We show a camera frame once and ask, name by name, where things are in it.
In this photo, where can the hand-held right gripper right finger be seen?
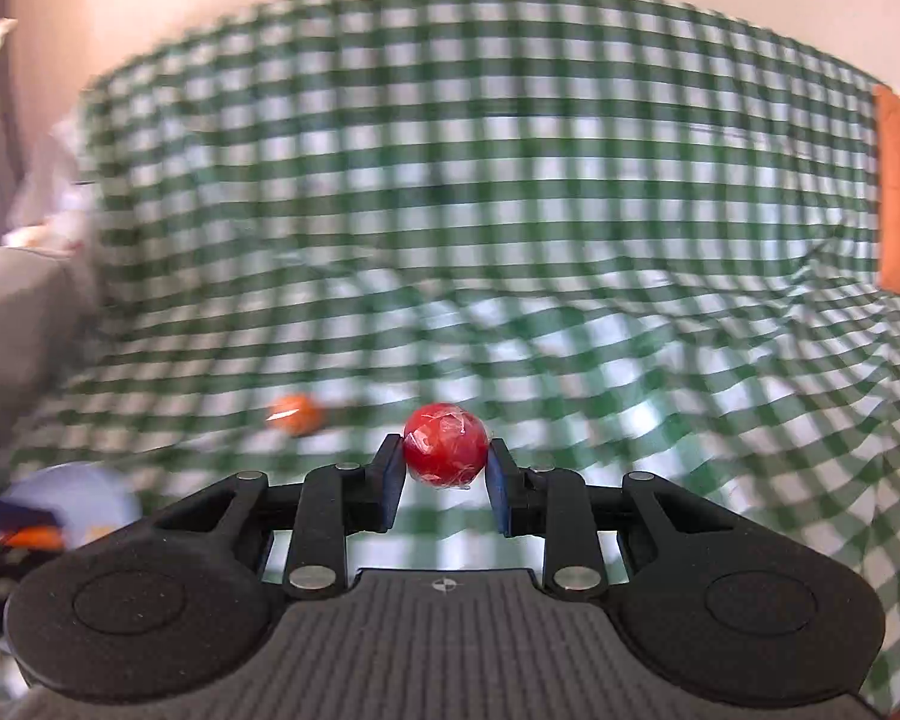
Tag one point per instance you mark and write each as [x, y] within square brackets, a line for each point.
[499, 495]

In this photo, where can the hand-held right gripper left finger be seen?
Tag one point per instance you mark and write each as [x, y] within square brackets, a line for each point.
[387, 487]

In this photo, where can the small red fruit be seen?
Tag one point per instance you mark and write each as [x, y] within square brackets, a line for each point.
[445, 444]

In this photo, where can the blue round plate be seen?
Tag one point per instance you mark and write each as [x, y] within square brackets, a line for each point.
[75, 499]

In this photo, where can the orange with plastic wrap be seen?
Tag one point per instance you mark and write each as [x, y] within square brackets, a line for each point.
[296, 414]

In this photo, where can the green checked cloth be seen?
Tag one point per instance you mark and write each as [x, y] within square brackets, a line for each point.
[495, 240]

